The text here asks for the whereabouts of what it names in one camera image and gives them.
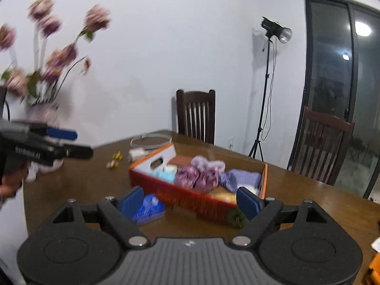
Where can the purple satin scrunchie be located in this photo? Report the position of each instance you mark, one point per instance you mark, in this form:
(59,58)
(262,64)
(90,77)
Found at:
(207,179)
(187,176)

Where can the lilac towel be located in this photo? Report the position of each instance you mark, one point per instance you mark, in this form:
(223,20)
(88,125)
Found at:
(207,163)

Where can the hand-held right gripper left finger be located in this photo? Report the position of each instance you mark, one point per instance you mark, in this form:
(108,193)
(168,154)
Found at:
(132,203)

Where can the pink artificial flower bouquet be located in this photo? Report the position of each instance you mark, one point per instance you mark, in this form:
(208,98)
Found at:
(56,59)

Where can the red cardboard box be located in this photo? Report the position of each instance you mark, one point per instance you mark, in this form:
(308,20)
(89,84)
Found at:
(184,199)

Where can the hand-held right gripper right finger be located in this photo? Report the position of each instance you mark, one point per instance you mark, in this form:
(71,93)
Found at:
(249,204)

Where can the purple knitted towel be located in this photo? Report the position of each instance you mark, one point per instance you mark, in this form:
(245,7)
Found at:
(240,179)

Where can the person's left hand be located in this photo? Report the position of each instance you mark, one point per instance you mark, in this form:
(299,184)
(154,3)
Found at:
(10,184)

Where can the black framed sliding glass door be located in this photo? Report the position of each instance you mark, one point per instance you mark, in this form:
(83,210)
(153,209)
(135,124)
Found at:
(329,65)

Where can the studio light on stand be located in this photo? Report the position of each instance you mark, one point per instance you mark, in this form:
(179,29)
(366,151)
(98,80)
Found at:
(276,31)

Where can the white charger block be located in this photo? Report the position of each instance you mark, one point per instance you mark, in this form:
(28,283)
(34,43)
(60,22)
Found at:
(136,154)

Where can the dark wooden chair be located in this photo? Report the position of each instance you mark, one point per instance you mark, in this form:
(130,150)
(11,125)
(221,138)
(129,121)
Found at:
(196,98)
(323,124)

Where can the white round sponge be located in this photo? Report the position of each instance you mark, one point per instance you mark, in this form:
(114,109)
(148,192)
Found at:
(170,168)

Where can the orange white plush toy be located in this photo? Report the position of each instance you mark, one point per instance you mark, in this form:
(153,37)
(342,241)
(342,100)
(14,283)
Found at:
(374,270)

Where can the pink fuzzy vase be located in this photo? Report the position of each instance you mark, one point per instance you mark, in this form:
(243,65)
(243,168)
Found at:
(44,114)

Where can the blue tissue packet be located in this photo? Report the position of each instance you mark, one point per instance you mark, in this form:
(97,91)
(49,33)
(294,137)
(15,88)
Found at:
(148,210)

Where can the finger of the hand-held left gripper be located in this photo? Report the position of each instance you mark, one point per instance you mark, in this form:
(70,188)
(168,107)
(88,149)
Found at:
(77,152)
(63,133)

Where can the brick coloured sponge block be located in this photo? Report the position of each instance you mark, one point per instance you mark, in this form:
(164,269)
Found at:
(181,161)

